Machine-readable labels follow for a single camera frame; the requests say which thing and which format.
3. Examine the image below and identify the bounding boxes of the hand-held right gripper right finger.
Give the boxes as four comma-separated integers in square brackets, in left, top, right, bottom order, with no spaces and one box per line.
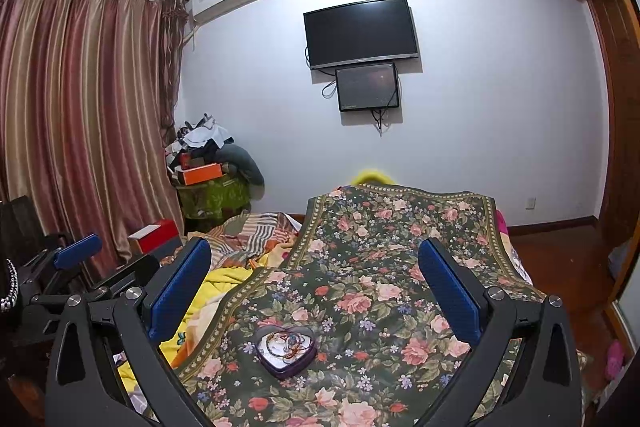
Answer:
[415,237,586,427]

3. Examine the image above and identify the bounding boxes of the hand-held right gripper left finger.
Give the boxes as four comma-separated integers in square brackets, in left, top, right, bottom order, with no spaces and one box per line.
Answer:
[44,237,221,427]

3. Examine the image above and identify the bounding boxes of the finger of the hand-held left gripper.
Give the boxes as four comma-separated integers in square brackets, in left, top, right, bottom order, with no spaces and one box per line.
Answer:
[22,234,103,305]
[87,253,162,303]

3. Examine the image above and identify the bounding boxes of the purple heart-shaped jewelry box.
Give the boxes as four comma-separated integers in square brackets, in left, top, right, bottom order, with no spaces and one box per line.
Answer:
[254,326,318,380]

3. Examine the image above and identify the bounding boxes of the red box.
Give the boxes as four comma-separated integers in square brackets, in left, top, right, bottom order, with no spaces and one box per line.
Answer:
[127,219,182,255]

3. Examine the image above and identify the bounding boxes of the yellow blanket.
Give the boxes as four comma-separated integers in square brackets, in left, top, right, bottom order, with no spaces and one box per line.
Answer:
[117,264,256,408]

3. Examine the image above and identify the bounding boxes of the floral blanket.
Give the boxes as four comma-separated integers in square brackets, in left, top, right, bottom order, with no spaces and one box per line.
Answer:
[170,183,591,427]

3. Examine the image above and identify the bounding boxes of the pink cloth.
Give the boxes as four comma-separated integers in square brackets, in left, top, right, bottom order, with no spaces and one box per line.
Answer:
[492,207,511,238]

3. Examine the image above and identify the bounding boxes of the green cloth covered stand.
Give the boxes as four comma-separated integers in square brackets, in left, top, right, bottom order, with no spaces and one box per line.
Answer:
[175,174,251,221]

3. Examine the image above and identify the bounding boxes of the patchwork quilt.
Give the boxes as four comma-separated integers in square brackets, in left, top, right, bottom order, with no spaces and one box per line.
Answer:
[200,211,306,270]

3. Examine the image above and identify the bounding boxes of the orange box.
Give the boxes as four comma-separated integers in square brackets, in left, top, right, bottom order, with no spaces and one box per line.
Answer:
[181,163,223,186]

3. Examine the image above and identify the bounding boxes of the yellow pillow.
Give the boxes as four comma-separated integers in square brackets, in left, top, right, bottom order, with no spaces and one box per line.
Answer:
[351,167,397,186]

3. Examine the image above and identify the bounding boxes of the pile of clothes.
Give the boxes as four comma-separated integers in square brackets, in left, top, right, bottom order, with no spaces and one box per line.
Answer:
[164,113,236,172]

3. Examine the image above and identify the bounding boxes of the striped pink curtain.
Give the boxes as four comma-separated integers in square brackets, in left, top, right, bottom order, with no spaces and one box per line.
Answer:
[0,0,188,278]

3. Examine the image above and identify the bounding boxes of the pink slippers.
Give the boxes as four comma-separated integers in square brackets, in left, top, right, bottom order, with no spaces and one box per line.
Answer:
[605,339,626,381]

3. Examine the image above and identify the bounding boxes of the small black monitor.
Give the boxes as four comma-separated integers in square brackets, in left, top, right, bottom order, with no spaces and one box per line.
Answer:
[335,63,401,112]

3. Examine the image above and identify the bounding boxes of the black bag with braided strap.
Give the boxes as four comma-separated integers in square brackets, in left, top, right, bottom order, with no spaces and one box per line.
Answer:
[0,196,73,323]

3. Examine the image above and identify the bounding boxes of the black hanging cable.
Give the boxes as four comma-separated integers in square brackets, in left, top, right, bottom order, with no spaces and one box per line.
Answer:
[372,93,398,136]

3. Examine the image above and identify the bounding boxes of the black wall television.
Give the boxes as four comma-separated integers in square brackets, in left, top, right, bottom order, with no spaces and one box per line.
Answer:
[303,0,421,71]

